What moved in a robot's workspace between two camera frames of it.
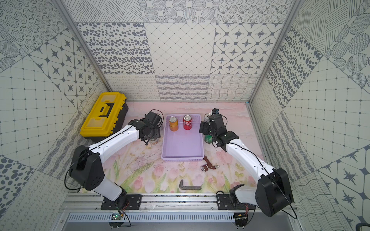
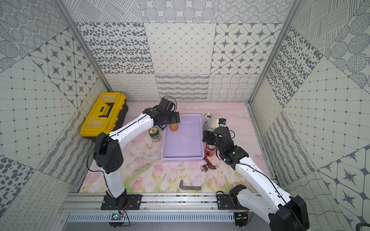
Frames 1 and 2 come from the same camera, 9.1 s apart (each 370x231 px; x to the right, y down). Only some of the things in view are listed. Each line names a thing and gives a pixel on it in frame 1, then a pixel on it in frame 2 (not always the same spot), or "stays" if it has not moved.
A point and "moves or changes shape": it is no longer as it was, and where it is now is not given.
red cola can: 187,122 -> 210,150
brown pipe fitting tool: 205,168 stays
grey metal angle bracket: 188,187 stays
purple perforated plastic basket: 182,145 stays
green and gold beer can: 153,142 moves or changes shape
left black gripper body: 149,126 -> 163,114
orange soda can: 173,123 stays
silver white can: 206,118 stays
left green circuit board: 116,216 stays
